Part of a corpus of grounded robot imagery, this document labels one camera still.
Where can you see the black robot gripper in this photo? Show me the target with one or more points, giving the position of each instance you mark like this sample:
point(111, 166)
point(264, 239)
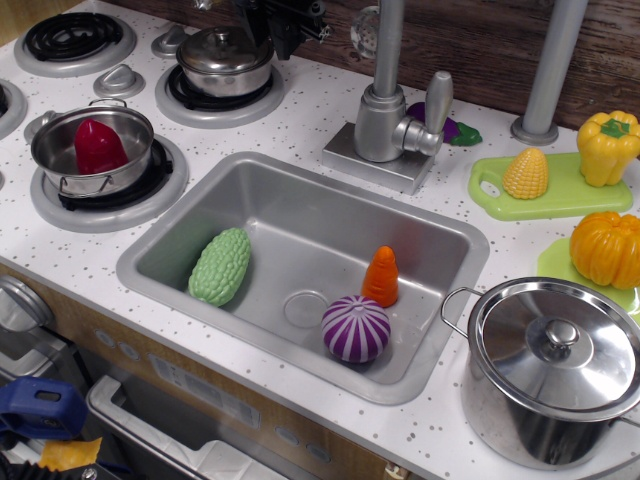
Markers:
point(290, 23)

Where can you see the silver toy faucet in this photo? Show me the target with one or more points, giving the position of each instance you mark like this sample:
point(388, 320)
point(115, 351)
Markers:
point(385, 145)

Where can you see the small steel pot with lid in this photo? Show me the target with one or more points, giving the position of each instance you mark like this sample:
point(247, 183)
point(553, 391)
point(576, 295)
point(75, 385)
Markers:
point(224, 62)

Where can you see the clear plastic strainer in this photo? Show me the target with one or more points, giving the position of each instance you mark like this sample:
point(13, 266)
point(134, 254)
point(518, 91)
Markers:
point(364, 32)

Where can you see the grey stove knob upper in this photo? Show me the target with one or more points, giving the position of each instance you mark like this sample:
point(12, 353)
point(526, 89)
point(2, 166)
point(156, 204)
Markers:
point(167, 44)

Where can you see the back right stove burner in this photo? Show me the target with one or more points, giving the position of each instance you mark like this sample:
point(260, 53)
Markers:
point(174, 110)

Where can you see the stove burner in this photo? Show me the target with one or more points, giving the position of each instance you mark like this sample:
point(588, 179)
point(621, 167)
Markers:
point(174, 110)
point(160, 186)
point(74, 44)
point(15, 113)

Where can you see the grey stove knob lower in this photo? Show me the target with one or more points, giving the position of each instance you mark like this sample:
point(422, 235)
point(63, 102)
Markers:
point(120, 82)

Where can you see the front right stove burner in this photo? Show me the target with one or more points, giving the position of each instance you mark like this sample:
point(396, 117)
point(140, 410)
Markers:
point(160, 186)

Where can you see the back left stove burner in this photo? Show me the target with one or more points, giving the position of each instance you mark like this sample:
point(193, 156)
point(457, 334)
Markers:
point(74, 44)

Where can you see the red pepper toy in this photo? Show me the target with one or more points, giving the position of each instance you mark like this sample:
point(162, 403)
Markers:
point(98, 148)

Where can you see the purple eggplant toy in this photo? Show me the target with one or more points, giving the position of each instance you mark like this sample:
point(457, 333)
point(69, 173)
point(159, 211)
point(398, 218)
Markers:
point(455, 133)

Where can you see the open steel pot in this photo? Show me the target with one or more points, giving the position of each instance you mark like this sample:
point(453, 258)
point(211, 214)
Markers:
point(53, 150)

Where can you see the green bitter melon toy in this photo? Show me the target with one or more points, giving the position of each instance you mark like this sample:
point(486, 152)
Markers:
point(221, 267)

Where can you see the silver toy sink basin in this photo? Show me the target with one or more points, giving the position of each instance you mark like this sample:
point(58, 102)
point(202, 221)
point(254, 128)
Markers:
point(312, 239)

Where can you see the far left stove burner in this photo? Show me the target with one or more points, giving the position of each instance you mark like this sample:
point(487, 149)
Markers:
point(15, 113)

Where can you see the orange carrot toy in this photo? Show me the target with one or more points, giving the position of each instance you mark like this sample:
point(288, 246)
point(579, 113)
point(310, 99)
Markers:
point(381, 279)

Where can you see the grey vertical pole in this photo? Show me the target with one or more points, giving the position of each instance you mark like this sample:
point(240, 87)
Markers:
point(536, 127)

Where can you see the yellow corn toy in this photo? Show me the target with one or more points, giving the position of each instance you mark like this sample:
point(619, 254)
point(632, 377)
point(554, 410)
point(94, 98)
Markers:
point(527, 175)

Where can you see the purple striped onion toy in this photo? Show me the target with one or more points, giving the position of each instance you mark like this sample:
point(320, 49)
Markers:
point(355, 329)

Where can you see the green cutting board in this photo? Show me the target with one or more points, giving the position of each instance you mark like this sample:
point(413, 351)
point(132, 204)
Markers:
point(567, 195)

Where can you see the yellow bell pepper toy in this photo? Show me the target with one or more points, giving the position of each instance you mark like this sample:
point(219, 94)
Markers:
point(607, 144)

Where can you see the light green plate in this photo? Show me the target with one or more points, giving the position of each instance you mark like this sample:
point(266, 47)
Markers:
point(555, 262)

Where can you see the silver round oven knob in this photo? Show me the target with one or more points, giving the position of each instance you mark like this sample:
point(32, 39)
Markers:
point(22, 309)

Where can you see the orange pumpkin toy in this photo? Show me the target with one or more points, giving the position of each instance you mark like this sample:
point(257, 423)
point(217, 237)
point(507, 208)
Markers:
point(604, 248)

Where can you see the large steel pot with lid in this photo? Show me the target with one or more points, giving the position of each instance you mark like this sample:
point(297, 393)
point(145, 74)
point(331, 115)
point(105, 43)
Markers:
point(552, 366)

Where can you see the yellow cloth piece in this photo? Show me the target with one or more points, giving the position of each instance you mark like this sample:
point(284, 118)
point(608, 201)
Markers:
point(62, 455)

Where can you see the grey oven door handle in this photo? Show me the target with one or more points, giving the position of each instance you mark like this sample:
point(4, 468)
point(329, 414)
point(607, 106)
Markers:
point(172, 440)

